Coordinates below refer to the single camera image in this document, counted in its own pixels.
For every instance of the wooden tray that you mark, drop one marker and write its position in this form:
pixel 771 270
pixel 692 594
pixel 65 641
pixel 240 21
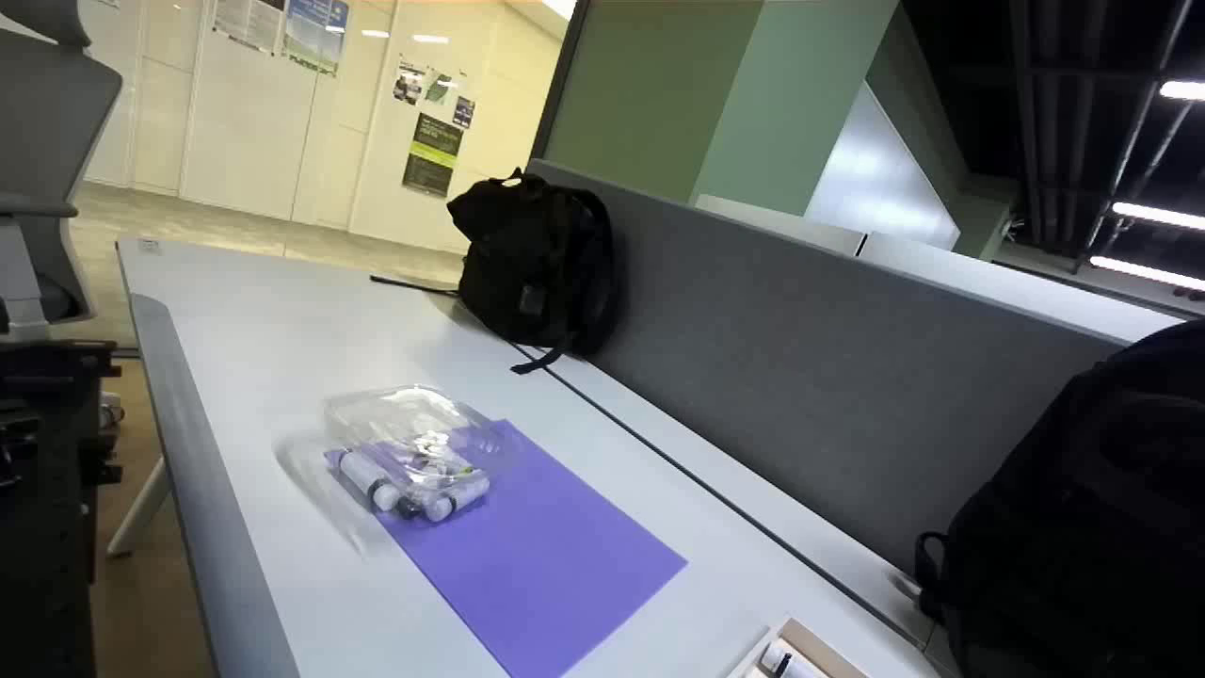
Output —
pixel 815 652

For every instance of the black equipment cart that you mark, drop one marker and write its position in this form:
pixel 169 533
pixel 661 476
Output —
pixel 44 502

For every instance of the black backpack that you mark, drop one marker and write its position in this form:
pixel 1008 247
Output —
pixel 540 270
pixel 1084 515

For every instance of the clear plastic container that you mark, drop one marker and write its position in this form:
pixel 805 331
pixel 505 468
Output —
pixel 377 440

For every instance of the ceiling tube light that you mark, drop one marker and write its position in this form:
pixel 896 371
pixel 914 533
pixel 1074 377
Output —
pixel 1156 218
pixel 1147 272
pixel 1182 87

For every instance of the purple mat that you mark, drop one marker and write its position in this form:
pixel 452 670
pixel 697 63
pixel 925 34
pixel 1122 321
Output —
pixel 533 542

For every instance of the white table leg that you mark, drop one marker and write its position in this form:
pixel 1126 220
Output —
pixel 136 515

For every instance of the large wall poster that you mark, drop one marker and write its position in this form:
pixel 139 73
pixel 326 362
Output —
pixel 315 33
pixel 247 21

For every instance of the small wall photo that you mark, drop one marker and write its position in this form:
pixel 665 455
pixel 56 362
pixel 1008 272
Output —
pixel 409 83
pixel 459 111

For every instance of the grey desk partition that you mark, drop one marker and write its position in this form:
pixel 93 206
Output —
pixel 815 377

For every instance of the small white bottle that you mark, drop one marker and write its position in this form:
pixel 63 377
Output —
pixel 773 662
pixel 366 480
pixel 456 490

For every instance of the grey office chair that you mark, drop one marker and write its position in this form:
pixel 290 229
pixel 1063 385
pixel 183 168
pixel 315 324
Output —
pixel 49 136

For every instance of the green black wall poster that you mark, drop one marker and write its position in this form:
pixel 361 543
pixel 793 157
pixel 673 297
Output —
pixel 436 154

